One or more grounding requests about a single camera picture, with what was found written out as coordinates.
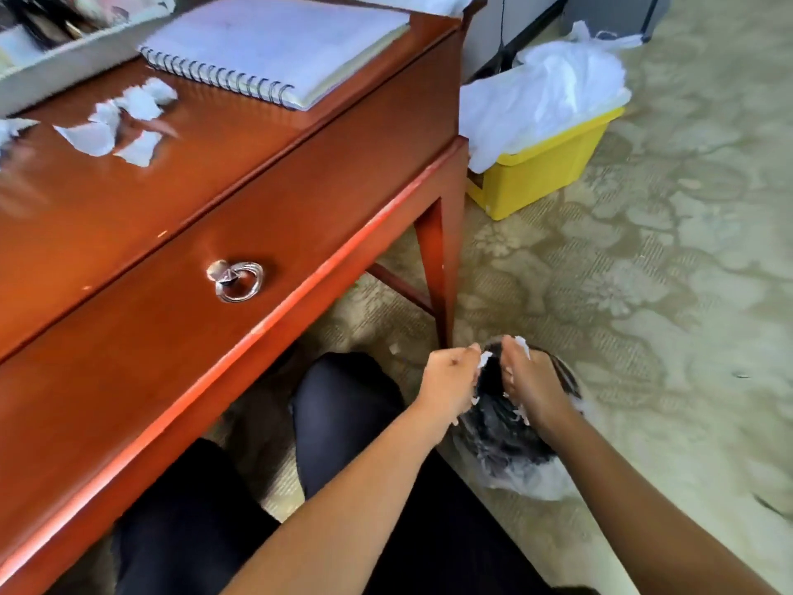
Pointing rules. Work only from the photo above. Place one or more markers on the person's left hand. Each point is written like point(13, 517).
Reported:
point(443, 384)

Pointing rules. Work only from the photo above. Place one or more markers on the person's right fingers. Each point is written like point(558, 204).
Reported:
point(512, 371)

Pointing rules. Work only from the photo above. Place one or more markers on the yellow plastic bin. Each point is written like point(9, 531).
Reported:
point(539, 164)

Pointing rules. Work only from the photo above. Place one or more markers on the person's right forearm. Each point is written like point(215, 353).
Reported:
point(632, 508)

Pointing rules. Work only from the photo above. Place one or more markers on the person's left fingers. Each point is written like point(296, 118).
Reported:
point(469, 377)

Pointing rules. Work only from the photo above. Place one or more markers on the person's left leg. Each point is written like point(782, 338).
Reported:
point(186, 532)

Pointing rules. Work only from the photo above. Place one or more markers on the scattered white paper pieces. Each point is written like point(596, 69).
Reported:
point(93, 137)

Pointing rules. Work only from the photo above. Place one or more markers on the small torn paper scrap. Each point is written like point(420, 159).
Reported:
point(484, 358)
point(522, 345)

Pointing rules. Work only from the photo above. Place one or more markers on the person's right hand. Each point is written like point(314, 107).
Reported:
point(539, 390)

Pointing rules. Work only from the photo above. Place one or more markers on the person's left forearm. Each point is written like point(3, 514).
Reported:
point(347, 514)

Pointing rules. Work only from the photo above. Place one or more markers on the person's leg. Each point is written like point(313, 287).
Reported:
point(353, 415)
point(186, 532)

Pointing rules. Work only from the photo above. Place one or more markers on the red-brown wooden desk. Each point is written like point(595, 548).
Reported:
point(186, 241)

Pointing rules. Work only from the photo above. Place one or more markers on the grey box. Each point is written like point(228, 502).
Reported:
point(613, 12)

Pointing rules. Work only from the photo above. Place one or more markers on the white paper sheet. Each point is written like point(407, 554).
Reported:
point(415, 2)

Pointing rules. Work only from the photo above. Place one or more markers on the black wastebasket with clear liner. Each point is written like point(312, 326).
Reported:
point(495, 439)

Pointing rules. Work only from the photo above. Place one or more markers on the white cabinet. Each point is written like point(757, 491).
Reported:
point(489, 30)

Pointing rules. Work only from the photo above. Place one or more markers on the grey desk tray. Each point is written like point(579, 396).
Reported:
point(56, 68)

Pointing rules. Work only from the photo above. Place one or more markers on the white spiral notebook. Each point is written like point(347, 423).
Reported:
point(272, 46)

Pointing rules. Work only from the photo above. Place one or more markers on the person's right leg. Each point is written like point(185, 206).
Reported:
point(353, 415)

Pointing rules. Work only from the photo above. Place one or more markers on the white plastic bag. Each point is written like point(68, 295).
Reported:
point(539, 99)

